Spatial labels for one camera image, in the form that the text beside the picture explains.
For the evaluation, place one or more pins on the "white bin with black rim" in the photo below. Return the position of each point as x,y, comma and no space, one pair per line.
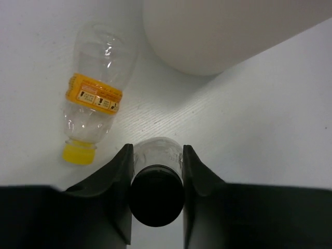
207,37

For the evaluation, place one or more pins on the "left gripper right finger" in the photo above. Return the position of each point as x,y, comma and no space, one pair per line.
218,214

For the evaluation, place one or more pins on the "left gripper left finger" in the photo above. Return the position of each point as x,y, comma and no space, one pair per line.
93,213

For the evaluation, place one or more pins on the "clear bottle yellow cap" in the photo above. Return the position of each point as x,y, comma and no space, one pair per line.
103,62

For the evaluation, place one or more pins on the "clear bottle black cap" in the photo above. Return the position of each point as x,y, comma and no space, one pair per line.
156,196

